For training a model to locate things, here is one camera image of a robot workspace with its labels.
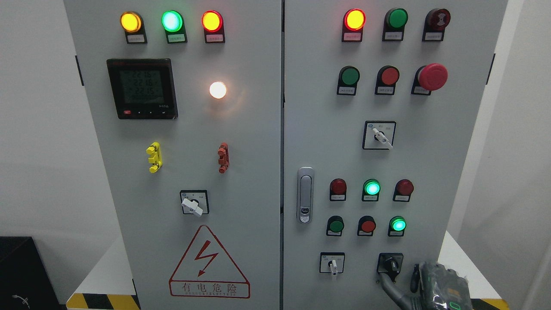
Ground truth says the black knob selector switch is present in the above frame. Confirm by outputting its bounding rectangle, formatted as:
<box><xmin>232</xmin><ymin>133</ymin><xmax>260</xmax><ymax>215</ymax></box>
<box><xmin>377</xmin><ymin>253</ymin><xmax>404</xmax><ymax>282</ymax></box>

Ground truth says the red terminal connector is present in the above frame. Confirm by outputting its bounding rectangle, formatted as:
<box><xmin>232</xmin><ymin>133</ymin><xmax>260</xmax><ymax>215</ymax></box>
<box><xmin>218</xmin><ymin>143</ymin><xmax>229</xmax><ymax>174</ymax></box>

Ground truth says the dark red indicator left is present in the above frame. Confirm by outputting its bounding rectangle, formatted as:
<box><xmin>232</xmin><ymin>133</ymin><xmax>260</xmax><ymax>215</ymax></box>
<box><xmin>329</xmin><ymin>178</ymin><xmax>347</xmax><ymax>202</ymax></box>

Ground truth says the dark red indicator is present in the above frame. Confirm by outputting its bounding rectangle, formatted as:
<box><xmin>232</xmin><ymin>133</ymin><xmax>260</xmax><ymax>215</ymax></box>
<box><xmin>329</xmin><ymin>178</ymin><xmax>347</xmax><ymax>202</ymax></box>
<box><xmin>392</xmin><ymin>179</ymin><xmax>415</xmax><ymax>202</ymax></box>

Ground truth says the white lit indicator lamp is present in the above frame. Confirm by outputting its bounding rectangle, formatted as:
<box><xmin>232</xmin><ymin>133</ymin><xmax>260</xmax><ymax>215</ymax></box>
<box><xmin>209</xmin><ymin>81</ymin><xmax>228</xmax><ymax>99</ymax></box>

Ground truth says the green lit indicator middle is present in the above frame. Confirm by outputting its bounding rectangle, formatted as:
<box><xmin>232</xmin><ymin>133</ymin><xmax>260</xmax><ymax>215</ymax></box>
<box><xmin>362</xmin><ymin>179</ymin><xmax>381</xmax><ymax>202</ymax></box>

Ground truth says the grey left cabinet door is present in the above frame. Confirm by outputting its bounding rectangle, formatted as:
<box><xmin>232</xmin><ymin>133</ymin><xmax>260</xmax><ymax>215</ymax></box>
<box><xmin>64</xmin><ymin>0</ymin><xmax>282</xmax><ymax>310</ymax></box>

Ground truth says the grey cabinet door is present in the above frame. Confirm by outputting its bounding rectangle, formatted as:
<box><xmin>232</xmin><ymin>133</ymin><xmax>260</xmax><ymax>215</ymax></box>
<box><xmin>282</xmin><ymin>0</ymin><xmax>507</xmax><ymax>310</ymax></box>
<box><xmin>64</xmin><ymin>0</ymin><xmax>282</xmax><ymax>310</ymax></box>

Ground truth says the green push button upper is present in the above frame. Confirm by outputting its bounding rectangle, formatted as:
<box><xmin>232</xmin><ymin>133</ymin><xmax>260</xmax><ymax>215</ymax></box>
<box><xmin>337</xmin><ymin>65</ymin><xmax>360</xmax><ymax>96</ymax></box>

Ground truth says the red push button lower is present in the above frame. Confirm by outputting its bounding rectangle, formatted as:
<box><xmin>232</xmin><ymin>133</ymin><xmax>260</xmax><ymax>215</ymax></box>
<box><xmin>357</xmin><ymin>215</ymin><xmax>376</xmax><ymax>237</ymax></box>

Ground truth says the red push button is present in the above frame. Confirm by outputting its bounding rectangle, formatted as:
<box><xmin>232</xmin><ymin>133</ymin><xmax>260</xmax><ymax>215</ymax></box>
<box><xmin>375</xmin><ymin>65</ymin><xmax>400</xmax><ymax>96</ymax></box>
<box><xmin>357</xmin><ymin>215</ymin><xmax>376</xmax><ymax>237</ymax></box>

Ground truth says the grey right cabinet door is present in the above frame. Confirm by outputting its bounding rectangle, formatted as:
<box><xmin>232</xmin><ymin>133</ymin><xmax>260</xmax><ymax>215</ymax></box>
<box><xmin>282</xmin><ymin>0</ymin><xmax>507</xmax><ymax>310</ymax></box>

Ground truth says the yellow terminal connector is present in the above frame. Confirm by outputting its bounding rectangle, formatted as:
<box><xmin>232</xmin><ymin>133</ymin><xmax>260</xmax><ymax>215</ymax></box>
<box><xmin>146</xmin><ymin>142</ymin><xmax>163</xmax><ymax>174</ymax></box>

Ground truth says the dark red indicator right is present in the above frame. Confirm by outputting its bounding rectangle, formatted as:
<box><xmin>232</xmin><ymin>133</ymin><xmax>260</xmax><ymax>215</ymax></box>
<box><xmin>392</xmin><ymin>179</ymin><xmax>415</xmax><ymax>202</ymax></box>

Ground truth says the red electric warning sticker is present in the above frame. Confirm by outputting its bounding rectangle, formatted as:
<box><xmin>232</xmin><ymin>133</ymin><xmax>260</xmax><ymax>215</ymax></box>
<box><xmin>169</xmin><ymin>224</ymin><xmax>251</xmax><ymax>299</ymax></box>

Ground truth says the red push button upper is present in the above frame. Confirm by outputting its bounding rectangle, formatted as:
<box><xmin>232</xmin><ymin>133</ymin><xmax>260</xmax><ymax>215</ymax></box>
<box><xmin>375</xmin><ymin>65</ymin><xmax>400</xmax><ymax>96</ymax></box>

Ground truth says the green lit push button lower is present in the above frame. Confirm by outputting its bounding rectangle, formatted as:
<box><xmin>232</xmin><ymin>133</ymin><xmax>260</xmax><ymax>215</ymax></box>
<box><xmin>387</xmin><ymin>216</ymin><xmax>407</xmax><ymax>237</ymax></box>

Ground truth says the red-orange indicator light left door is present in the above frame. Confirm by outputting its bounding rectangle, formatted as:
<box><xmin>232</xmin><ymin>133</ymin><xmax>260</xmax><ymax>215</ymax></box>
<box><xmin>201</xmin><ymin>10</ymin><xmax>226</xmax><ymax>43</ymax></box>

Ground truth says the black digital power meter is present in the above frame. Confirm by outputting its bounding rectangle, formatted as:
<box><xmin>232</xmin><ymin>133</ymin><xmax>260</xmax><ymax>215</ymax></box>
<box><xmin>106</xmin><ymin>58</ymin><xmax>178</xmax><ymax>120</ymax></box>

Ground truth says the red lit indicator right door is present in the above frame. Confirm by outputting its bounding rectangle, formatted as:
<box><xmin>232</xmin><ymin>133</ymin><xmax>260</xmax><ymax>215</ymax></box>
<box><xmin>342</xmin><ymin>8</ymin><xmax>366</xmax><ymax>42</ymax></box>

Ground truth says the green lit indicator light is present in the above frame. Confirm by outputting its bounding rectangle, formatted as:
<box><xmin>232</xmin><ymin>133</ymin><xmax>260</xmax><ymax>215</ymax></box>
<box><xmin>161</xmin><ymin>10</ymin><xmax>187</xmax><ymax>44</ymax></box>

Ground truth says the red emergency stop button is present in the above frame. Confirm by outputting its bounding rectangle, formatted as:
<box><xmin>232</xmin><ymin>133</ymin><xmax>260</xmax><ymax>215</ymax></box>
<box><xmin>411</xmin><ymin>63</ymin><xmax>448</xmax><ymax>96</ymax></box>

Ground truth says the green unlit indicator top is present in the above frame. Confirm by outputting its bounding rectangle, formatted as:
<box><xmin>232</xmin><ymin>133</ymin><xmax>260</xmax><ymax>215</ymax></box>
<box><xmin>382</xmin><ymin>8</ymin><xmax>408</xmax><ymax>41</ymax></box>

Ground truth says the yellow indicator light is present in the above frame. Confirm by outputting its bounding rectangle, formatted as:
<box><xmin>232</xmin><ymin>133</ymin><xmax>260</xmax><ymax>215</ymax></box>
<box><xmin>120</xmin><ymin>11</ymin><xmax>147</xmax><ymax>44</ymax></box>

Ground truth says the dark red buzzer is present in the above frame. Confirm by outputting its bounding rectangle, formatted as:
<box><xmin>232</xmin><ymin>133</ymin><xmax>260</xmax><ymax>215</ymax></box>
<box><xmin>422</xmin><ymin>8</ymin><xmax>451</xmax><ymax>42</ymax></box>

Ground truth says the white platform with hazard stripes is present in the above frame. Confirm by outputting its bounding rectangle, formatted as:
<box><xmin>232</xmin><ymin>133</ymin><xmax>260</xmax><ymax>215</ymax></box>
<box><xmin>65</xmin><ymin>232</ymin><xmax>509</xmax><ymax>310</ymax></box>

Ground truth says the black box lower left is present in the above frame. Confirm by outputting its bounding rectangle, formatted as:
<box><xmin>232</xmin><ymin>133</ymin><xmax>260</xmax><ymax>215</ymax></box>
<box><xmin>0</xmin><ymin>237</ymin><xmax>60</xmax><ymax>310</ymax></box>

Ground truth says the silver door lock handle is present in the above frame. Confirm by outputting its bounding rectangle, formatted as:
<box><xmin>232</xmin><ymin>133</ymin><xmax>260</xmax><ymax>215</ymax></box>
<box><xmin>297</xmin><ymin>167</ymin><xmax>314</xmax><ymax>223</ymax></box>

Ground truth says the white-handle selector switch left door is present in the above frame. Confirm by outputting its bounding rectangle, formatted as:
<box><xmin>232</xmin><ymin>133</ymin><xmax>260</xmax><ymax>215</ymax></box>
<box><xmin>180</xmin><ymin>190</ymin><xmax>209</xmax><ymax>217</ymax></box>

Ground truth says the white-handle selector switch upper right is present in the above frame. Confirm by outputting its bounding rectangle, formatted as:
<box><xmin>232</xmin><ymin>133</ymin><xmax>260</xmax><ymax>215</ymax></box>
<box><xmin>362</xmin><ymin>121</ymin><xmax>397</xmax><ymax>150</ymax></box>

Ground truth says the white-handle selector switch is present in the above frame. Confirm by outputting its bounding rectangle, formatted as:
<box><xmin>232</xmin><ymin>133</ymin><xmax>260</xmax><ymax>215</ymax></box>
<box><xmin>319</xmin><ymin>252</ymin><xmax>346</xmax><ymax>281</ymax></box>
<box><xmin>362</xmin><ymin>121</ymin><xmax>397</xmax><ymax>150</ymax></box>

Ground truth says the white-handle selector switch lower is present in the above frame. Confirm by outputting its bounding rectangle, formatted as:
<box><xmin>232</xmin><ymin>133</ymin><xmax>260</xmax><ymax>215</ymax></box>
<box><xmin>319</xmin><ymin>252</ymin><xmax>346</xmax><ymax>281</ymax></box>

